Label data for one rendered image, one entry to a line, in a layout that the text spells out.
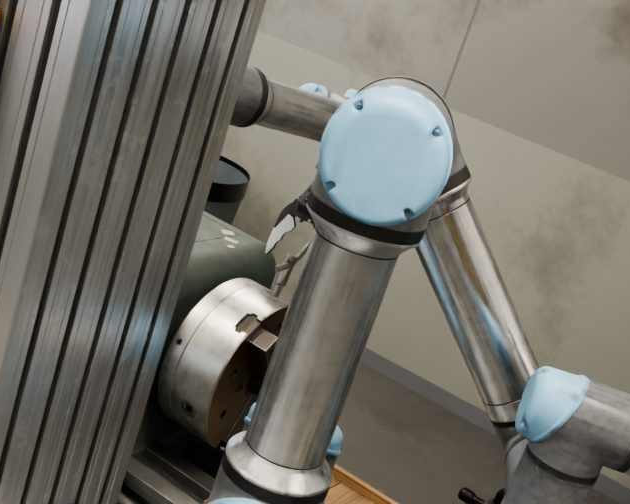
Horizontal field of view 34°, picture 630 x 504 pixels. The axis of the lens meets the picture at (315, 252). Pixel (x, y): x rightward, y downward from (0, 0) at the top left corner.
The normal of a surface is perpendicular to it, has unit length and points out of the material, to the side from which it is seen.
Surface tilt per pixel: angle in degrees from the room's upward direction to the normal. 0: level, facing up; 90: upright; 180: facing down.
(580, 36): 90
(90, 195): 90
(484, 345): 93
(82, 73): 90
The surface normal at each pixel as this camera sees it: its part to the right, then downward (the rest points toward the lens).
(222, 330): -0.20, -0.51
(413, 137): -0.12, 0.17
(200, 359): -0.40, -0.18
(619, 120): -0.49, 0.12
